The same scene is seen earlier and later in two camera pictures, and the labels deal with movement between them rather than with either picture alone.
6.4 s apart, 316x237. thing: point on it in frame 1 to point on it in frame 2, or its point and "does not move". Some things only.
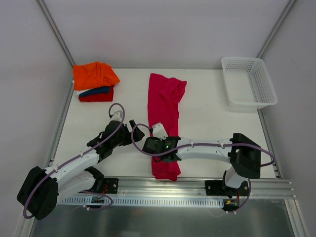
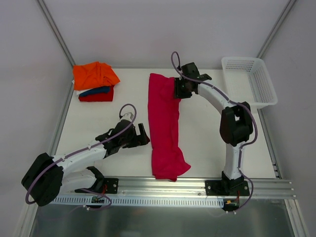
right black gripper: [149, 145] to [178, 88]
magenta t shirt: [164, 95] does not move
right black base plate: [218, 187] does not move
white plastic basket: [248, 83] does not move
